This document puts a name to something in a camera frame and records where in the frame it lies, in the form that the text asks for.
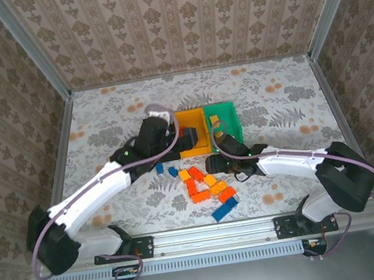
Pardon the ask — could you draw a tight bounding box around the light orange lego brick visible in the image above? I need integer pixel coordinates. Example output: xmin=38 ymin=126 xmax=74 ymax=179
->
xmin=190 ymin=189 xmax=213 ymax=206

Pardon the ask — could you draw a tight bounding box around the orange plastic bin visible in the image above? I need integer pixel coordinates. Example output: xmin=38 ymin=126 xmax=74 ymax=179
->
xmin=172 ymin=107 xmax=214 ymax=160

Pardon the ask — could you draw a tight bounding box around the black plastic bin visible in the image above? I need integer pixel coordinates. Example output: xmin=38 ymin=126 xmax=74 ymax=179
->
xmin=137 ymin=112 xmax=183 ymax=166

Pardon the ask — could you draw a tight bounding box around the green plastic bin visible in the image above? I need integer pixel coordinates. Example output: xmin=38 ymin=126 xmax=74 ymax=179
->
xmin=202 ymin=100 xmax=245 ymax=154

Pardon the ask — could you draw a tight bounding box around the floral patterned table cover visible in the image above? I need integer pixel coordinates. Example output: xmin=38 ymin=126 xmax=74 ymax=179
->
xmin=35 ymin=48 xmax=374 ymax=247

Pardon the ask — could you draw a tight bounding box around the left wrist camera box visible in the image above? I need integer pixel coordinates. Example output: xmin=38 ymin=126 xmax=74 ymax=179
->
xmin=146 ymin=108 xmax=173 ymax=126

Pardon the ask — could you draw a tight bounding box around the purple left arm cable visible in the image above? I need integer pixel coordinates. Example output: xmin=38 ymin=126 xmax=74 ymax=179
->
xmin=11 ymin=100 xmax=202 ymax=280

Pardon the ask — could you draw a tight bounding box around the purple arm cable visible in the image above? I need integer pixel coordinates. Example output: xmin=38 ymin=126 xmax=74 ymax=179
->
xmin=209 ymin=98 xmax=374 ymax=270
xmin=11 ymin=100 xmax=202 ymax=280

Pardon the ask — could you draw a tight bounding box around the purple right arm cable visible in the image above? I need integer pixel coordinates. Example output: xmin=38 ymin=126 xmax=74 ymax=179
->
xmin=209 ymin=98 xmax=374 ymax=270

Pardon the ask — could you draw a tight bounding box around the thin aluminium wall rail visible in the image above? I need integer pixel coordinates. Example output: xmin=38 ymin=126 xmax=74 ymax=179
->
xmin=70 ymin=53 xmax=312 ymax=94

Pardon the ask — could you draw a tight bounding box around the wide aluminium mounting rail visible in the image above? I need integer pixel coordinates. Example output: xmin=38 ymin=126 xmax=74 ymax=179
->
xmin=31 ymin=200 xmax=374 ymax=278

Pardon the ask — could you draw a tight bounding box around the aluminium frame side rail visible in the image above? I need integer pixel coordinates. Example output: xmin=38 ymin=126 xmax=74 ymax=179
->
xmin=33 ymin=92 xmax=90 ymax=216
xmin=306 ymin=48 xmax=374 ymax=206

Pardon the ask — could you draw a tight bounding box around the grey slotted cable duct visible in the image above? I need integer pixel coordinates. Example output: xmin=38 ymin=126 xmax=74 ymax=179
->
xmin=46 ymin=239 xmax=306 ymax=280

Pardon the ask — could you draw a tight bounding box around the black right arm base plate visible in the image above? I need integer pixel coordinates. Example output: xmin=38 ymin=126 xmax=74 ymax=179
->
xmin=273 ymin=208 xmax=340 ymax=241

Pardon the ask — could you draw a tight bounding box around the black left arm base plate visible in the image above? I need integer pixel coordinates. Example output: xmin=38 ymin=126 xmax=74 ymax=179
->
xmin=92 ymin=234 xmax=156 ymax=266

